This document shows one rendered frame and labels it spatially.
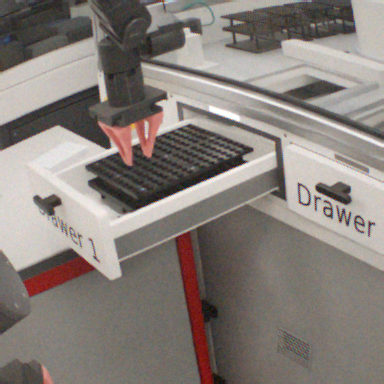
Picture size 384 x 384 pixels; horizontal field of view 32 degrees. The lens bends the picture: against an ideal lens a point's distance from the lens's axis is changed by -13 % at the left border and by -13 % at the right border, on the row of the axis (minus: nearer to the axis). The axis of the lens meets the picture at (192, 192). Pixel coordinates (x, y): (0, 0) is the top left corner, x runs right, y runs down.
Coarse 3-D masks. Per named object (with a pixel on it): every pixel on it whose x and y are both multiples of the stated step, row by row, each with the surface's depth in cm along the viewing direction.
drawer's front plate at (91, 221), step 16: (32, 176) 121; (48, 176) 115; (32, 192) 124; (48, 192) 116; (64, 192) 109; (64, 208) 111; (80, 208) 105; (96, 208) 102; (48, 224) 122; (64, 224) 114; (80, 224) 107; (96, 224) 102; (64, 240) 117; (96, 240) 104; (112, 240) 103; (112, 256) 104; (112, 272) 105
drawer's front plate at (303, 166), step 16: (288, 160) 114; (304, 160) 110; (320, 160) 107; (288, 176) 115; (304, 176) 112; (320, 176) 108; (336, 176) 105; (352, 176) 101; (288, 192) 117; (304, 192) 113; (352, 192) 103; (368, 192) 99; (304, 208) 114; (320, 208) 111; (352, 208) 104; (368, 208) 100; (320, 224) 112; (336, 224) 109; (352, 224) 105; (368, 224) 102; (368, 240) 103
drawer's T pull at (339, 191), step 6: (318, 186) 104; (324, 186) 103; (330, 186) 103; (336, 186) 103; (342, 186) 102; (348, 186) 102; (318, 192) 104; (324, 192) 103; (330, 192) 102; (336, 192) 101; (342, 192) 100; (348, 192) 102; (330, 198) 102; (336, 198) 101; (342, 198) 100; (348, 198) 99
